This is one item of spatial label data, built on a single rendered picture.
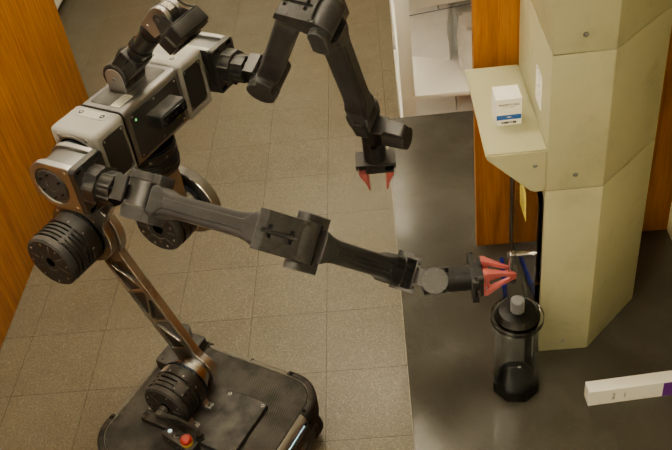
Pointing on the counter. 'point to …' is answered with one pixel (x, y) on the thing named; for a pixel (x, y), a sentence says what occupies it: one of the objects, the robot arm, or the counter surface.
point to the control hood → (529, 166)
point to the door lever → (515, 258)
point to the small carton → (507, 105)
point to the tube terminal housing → (592, 171)
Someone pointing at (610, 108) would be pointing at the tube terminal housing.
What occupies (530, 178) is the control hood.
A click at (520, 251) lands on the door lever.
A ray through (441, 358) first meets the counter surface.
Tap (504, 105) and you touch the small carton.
